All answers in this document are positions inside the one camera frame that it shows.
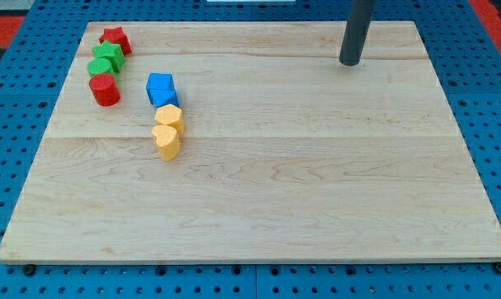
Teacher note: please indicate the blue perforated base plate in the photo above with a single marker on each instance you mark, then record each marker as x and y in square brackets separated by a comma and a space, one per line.
[463, 39]

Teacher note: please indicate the green star block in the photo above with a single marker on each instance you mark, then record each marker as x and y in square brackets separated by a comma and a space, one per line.
[111, 52]

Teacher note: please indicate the green cylinder block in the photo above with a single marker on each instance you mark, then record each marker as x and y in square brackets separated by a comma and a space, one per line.
[99, 66]

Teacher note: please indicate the light wooden board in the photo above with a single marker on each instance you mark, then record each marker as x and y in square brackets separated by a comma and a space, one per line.
[288, 157]

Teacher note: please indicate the red star block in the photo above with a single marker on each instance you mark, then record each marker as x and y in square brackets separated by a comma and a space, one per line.
[116, 35]

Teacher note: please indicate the blue cube block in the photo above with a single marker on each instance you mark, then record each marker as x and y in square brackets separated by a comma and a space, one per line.
[159, 81]

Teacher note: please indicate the yellow heart block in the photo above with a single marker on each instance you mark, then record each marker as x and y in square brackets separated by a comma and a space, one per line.
[167, 141]

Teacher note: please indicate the yellow hexagon block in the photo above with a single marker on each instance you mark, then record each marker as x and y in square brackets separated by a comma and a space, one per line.
[172, 116]

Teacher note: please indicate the red cylinder block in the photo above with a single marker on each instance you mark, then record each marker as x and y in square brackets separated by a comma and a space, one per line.
[104, 89]

